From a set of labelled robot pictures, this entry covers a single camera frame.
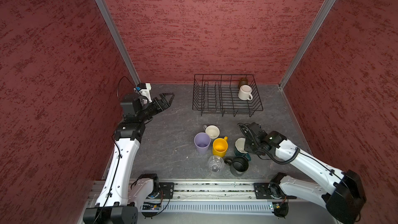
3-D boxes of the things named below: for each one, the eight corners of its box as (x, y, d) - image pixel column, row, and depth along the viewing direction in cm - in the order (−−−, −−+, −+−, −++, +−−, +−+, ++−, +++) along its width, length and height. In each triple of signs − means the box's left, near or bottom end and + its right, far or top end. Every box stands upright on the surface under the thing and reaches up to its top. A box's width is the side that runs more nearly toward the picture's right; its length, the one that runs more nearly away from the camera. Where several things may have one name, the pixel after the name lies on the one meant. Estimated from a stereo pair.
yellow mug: (212, 159, 85) (213, 154, 78) (212, 142, 92) (212, 135, 85) (227, 159, 86) (229, 154, 78) (225, 142, 92) (227, 135, 85)
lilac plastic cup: (194, 155, 87) (193, 147, 77) (195, 141, 92) (194, 132, 83) (209, 155, 87) (210, 147, 78) (209, 141, 92) (210, 132, 83)
